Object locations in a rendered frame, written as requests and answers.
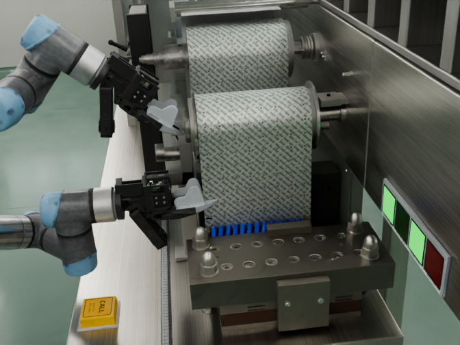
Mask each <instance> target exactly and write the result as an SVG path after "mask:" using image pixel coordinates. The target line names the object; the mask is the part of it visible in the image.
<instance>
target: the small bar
mask: <svg viewBox="0 0 460 345"><path fill-rule="evenodd" d="M311 230H312V225H311V223H310V221H309V220H304V221H296V222H282V223H275V224H268V225H266V233H267V236H268V237H274V236H282V235H294V234H302V233H311Z"/></svg>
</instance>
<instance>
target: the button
mask: <svg viewBox="0 0 460 345"><path fill-rule="evenodd" d="M116 310H117V300H116V296H104V297H98V298H85V299H84V300H83V305H82V308H81V315H80V319H79V321H80V325H81V328H88V327H99V326H106V325H113V324H115V323H116Z"/></svg>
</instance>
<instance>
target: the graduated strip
mask: <svg viewBox="0 0 460 345"><path fill-rule="evenodd" d="M161 228H162V229H163V230H165V232H166V234H167V236H168V238H167V243H168V245H166V246H165V247H163V248H161V331H162V345H173V332H172V308H171V284H170V238H169V220H161Z"/></svg>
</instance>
